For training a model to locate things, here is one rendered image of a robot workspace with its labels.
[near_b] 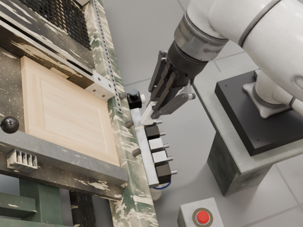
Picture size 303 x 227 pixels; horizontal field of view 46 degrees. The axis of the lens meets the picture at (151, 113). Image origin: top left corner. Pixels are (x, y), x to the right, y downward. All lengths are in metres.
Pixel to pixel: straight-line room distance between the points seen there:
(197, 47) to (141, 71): 2.08
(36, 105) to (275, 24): 0.77
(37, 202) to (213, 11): 0.71
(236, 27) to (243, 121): 0.99
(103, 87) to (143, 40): 1.55
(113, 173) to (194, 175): 1.12
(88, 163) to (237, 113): 0.70
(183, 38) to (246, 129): 0.93
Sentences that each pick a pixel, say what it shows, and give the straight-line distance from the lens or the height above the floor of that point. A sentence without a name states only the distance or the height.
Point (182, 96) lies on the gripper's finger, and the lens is 0.67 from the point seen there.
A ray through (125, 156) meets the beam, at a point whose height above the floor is 0.91.
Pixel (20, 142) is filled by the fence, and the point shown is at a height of 1.28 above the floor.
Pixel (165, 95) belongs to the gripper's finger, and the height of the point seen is 1.50.
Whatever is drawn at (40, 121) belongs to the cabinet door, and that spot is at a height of 1.19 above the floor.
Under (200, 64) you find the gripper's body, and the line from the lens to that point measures 0.64.
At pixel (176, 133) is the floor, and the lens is 2.39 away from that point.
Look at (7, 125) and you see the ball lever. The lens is 0.79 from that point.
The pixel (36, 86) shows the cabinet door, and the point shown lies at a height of 1.20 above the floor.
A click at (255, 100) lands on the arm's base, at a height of 0.85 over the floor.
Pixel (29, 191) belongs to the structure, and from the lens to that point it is 1.08.
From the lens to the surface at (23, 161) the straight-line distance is 0.97.
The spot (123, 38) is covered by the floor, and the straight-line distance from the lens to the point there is 2.91.
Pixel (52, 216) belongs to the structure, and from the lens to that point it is 1.05.
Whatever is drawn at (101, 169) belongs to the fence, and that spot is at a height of 1.02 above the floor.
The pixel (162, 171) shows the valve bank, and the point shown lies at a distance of 1.43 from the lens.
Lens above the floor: 2.08
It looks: 58 degrees down
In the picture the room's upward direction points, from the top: straight up
